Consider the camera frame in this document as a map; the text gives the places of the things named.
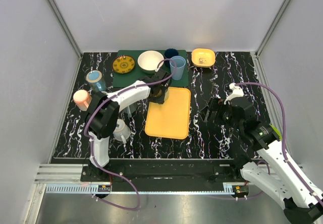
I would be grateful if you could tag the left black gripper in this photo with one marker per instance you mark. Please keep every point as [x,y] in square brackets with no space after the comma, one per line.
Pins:
[160,97]

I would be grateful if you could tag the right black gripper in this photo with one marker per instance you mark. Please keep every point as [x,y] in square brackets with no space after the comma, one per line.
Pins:
[214,104]

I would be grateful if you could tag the sage green mug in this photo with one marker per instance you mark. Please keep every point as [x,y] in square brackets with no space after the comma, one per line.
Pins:
[159,95]

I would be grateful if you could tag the grey faceted mug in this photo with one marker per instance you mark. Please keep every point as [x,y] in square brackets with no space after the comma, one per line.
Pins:
[130,110]

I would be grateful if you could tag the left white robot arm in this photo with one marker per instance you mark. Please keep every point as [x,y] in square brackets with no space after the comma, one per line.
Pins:
[103,112]

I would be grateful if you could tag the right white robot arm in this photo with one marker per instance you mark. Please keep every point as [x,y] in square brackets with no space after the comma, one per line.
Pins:
[295,193]

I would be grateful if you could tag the white grey mug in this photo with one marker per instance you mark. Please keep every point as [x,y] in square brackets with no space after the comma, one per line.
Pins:
[122,132]

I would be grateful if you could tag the blue mug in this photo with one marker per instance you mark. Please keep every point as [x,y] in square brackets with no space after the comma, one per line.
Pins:
[96,81]

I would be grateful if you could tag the pink mug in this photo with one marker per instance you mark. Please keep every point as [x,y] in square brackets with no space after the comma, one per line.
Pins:
[82,99]

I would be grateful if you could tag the white bowl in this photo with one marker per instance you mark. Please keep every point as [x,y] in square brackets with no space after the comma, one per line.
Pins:
[149,61]

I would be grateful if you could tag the orange plastic tray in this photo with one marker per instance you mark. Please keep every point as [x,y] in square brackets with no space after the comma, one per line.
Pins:
[171,119]

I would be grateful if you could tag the light blue plastic cup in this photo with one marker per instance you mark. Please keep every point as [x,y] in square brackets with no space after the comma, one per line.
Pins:
[177,66]

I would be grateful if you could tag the dark green mat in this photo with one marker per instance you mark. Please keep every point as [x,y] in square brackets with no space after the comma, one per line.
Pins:
[124,80]

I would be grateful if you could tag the dark blue cup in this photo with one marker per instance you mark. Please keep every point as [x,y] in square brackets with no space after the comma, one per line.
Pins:
[170,52]

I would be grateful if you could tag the yellow patterned plate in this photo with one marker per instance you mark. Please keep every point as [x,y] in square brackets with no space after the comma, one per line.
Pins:
[123,64]

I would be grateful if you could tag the yellow square bowl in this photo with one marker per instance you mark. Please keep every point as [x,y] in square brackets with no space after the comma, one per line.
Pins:
[203,57]

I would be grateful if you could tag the lime green plate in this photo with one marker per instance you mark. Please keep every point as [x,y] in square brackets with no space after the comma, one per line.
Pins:
[277,132]

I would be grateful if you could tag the right aluminium frame post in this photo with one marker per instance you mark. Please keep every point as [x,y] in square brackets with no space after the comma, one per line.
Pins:
[282,9]

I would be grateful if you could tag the aluminium frame post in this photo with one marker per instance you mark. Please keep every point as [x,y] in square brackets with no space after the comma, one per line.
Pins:
[63,25]
[282,9]

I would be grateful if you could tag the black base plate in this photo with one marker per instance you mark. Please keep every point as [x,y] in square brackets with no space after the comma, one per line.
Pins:
[165,175]

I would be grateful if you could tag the left aluminium frame post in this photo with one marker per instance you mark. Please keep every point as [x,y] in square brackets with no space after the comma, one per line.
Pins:
[63,25]

